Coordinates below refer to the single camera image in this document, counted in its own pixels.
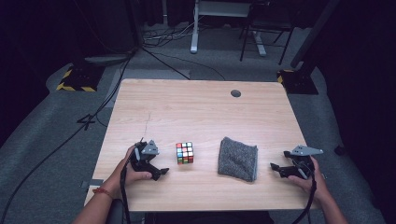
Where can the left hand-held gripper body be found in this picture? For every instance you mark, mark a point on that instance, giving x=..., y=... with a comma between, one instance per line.
x=146, y=155

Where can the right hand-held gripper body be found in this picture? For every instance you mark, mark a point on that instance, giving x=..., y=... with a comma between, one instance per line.
x=302, y=166

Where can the multicoloured puzzle cube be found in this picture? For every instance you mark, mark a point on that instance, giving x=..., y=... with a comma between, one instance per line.
x=184, y=153

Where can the grey cloth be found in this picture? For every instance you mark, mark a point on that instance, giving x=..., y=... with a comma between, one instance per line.
x=238, y=159

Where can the person's right hand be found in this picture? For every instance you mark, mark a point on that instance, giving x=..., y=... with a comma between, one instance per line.
x=316, y=183

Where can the person's left hand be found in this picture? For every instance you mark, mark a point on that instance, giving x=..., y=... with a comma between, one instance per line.
x=129, y=177

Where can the grey tape strip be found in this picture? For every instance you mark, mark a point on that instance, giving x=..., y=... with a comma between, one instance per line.
x=95, y=182
x=324, y=176

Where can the small black round object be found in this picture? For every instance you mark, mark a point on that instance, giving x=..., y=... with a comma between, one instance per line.
x=340, y=150

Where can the black yellow striped stand base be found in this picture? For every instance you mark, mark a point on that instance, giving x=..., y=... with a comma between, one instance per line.
x=79, y=79
x=299, y=82

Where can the grey round table grommet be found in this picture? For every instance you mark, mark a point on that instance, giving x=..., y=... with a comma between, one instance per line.
x=236, y=93

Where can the grey flat stand foot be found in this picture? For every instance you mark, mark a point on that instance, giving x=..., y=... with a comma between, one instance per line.
x=107, y=59

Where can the black slanted stand pole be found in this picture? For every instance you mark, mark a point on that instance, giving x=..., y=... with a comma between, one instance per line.
x=314, y=31

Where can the black metal chair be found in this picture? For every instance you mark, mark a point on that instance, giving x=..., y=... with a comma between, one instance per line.
x=267, y=21

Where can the white desk frame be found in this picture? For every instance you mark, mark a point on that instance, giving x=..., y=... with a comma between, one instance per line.
x=194, y=31

